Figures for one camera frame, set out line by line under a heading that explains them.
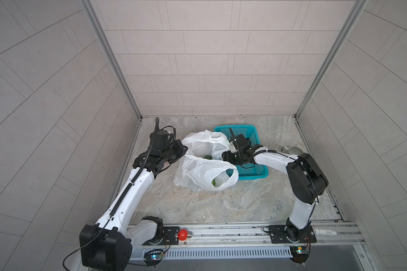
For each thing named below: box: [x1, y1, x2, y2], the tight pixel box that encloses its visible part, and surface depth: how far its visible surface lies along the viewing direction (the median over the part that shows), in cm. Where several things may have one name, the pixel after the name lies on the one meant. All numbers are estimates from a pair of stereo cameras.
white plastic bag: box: [172, 129, 240, 192], surface depth 75 cm
